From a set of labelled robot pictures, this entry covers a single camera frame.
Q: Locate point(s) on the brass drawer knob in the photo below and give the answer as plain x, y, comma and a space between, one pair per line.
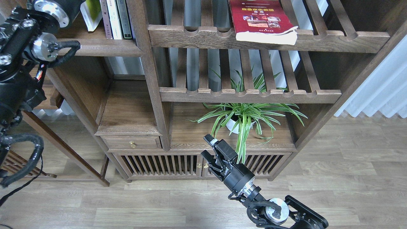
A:
132, 145

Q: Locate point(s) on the white upright book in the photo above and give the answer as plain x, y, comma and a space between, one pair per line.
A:
114, 19

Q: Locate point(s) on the dark wooden bookshelf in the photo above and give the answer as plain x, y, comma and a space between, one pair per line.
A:
184, 53

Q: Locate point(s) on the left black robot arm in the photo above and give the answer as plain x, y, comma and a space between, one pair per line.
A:
28, 48

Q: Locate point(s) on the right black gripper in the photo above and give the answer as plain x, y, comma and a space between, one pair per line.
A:
223, 166

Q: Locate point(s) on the wooden side table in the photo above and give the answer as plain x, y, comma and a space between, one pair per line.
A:
71, 152

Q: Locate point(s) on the white plant pot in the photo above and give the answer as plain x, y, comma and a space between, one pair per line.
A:
233, 124

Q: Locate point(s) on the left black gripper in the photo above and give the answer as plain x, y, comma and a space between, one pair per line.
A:
70, 8

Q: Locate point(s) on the yellow green book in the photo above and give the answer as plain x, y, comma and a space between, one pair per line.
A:
92, 14

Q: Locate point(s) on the red book on top shelf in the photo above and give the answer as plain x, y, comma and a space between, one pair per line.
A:
262, 21

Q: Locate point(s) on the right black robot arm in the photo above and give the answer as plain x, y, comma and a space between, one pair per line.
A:
265, 213

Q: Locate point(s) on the white curtain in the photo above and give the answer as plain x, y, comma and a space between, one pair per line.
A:
385, 90

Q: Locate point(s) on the slatted wooden bench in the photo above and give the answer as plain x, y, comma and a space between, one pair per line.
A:
14, 162

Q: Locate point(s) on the green spider plant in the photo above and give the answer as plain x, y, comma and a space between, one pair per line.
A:
245, 116

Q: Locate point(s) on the dark green upright book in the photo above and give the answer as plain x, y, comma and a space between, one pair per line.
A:
124, 19

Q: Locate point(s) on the maroon book white characters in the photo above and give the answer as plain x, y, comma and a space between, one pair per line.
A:
106, 19

